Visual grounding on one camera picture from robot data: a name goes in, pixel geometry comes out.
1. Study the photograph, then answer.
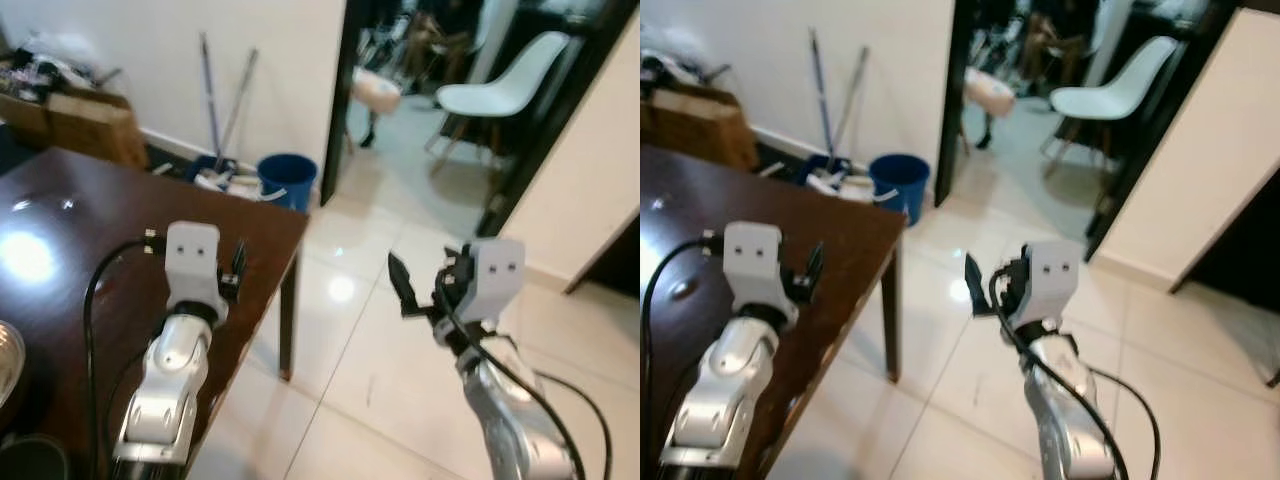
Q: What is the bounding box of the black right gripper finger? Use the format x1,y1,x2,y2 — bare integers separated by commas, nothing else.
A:
963,253,999,319
388,253,429,319

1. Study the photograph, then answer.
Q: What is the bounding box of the dark wooden table leg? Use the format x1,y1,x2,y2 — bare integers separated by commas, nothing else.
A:
277,248,302,384
879,238,904,384

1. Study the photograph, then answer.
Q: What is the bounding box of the white mop head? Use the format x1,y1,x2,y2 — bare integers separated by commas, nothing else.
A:
798,155,877,202
188,155,267,198

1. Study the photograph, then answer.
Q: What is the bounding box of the blue plastic bucket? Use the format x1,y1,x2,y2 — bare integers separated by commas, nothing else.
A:
257,153,320,214
867,153,932,227

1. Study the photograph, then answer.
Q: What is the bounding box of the brown cardboard box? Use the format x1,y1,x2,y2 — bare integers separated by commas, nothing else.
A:
641,86,760,173
0,88,150,171

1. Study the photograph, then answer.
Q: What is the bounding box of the beige round stool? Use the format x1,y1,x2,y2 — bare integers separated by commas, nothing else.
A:
964,67,1017,152
351,67,404,150

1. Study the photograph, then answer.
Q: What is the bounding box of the white plastic shell chair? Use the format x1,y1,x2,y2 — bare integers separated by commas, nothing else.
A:
424,30,572,178
1039,35,1182,183

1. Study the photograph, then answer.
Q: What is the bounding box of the pile of dark clutter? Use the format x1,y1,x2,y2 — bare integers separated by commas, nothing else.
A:
0,33,123,103
641,45,733,98

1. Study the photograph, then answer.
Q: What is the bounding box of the shiny steel bowl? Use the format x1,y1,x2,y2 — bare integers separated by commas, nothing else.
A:
0,320,27,413

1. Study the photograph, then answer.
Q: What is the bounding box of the black round bowl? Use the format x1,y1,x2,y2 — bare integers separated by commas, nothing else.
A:
0,434,72,480

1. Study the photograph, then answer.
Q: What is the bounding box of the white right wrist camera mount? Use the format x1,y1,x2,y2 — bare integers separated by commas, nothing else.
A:
1020,238,1087,333
466,238,527,328

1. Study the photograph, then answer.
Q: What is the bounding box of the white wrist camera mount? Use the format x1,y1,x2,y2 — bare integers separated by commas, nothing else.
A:
1020,238,1087,333
466,238,527,328
721,222,801,329
164,222,230,323

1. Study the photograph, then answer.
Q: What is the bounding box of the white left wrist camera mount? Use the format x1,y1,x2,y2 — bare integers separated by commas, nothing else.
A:
164,222,230,323
721,222,801,329

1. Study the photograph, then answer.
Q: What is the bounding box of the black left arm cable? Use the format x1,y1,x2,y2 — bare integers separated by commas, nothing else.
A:
641,230,725,480
84,230,167,480

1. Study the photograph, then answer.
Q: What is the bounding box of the grey broom handle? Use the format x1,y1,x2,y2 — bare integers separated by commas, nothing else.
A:
214,46,260,161
833,44,872,158

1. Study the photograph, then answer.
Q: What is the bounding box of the blue mop handle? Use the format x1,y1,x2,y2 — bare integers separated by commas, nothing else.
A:
807,28,837,163
197,32,224,163

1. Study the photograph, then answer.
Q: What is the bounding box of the black door frame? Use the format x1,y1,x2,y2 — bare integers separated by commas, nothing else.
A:
319,0,641,239
934,0,1243,264

